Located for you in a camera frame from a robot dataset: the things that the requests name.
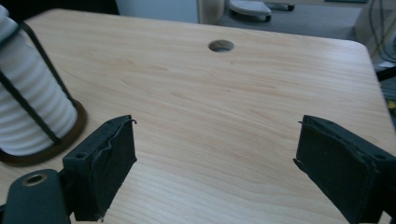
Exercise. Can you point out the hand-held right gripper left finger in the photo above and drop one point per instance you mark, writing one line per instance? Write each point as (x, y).
(102, 168)

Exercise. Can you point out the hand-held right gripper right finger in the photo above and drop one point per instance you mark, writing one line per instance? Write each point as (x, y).
(336, 168)

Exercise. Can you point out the stack of white paper cups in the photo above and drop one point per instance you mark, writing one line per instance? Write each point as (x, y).
(31, 81)

